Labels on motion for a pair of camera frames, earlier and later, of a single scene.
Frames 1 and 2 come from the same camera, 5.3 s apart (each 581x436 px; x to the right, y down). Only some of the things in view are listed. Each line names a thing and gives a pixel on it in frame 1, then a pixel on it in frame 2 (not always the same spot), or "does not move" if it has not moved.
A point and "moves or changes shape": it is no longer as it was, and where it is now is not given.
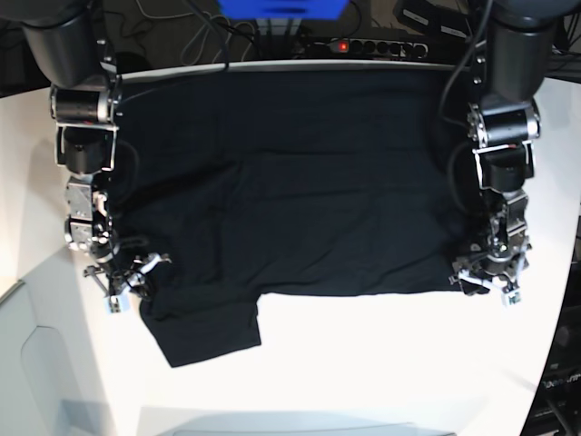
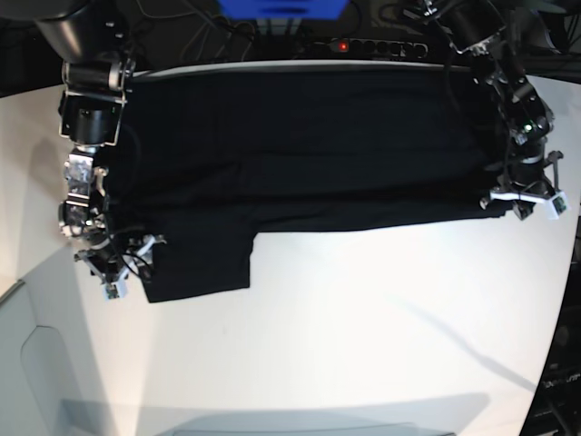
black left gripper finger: x=146 y=290 → x=145 y=272
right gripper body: x=502 y=266 → x=523 y=199
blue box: x=283 y=9 does not move
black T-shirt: x=238 y=183 moves or changes shape
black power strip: x=375 y=47 does not move
